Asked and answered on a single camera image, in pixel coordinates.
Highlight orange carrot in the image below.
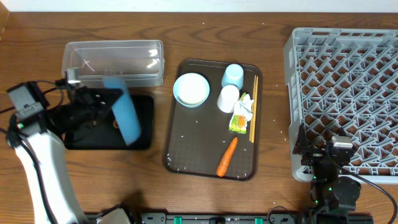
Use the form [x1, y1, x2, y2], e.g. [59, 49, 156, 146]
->
[216, 136, 238, 177]

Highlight brown food scrap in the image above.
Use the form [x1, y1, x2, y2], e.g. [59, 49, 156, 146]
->
[113, 120, 119, 129]

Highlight blue plate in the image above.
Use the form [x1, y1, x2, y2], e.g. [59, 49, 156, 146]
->
[103, 76, 141, 146]

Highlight grey dishwasher rack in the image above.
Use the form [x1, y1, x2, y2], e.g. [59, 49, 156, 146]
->
[283, 27, 397, 184]

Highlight light blue plastic cup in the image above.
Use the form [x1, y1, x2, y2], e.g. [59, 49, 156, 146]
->
[221, 63, 244, 90]

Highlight clear plastic bin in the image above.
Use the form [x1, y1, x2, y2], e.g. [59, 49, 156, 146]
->
[62, 40, 165, 88]

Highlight wooden chopstick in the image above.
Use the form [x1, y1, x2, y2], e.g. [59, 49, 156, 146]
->
[251, 76, 259, 143]
[249, 75, 257, 143]

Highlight light blue rice bowl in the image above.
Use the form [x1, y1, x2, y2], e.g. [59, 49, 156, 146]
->
[173, 73, 210, 108]

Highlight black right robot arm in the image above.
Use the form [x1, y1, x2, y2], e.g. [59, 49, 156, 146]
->
[293, 125, 361, 223]

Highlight wooden chopstick inner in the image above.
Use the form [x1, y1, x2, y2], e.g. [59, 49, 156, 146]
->
[249, 75, 257, 143]

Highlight wooden chopstick outer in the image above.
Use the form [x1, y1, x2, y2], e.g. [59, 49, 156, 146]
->
[251, 76, 259, 143]

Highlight crumpled white tissue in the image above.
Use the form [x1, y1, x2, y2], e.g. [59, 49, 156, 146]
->
[233, 93, 254, 121]

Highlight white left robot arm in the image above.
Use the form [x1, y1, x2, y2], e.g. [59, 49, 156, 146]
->
[6, 82, 132, 223]

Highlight black waste tray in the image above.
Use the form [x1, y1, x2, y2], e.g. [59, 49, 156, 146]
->
[64, 95, 154, 151]

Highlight green snack wrapper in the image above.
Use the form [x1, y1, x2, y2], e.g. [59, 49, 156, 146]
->
[228, 92, 249, 135]

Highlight dark brown serving tray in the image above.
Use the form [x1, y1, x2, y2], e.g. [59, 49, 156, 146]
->
[162, 59, 261, 181]

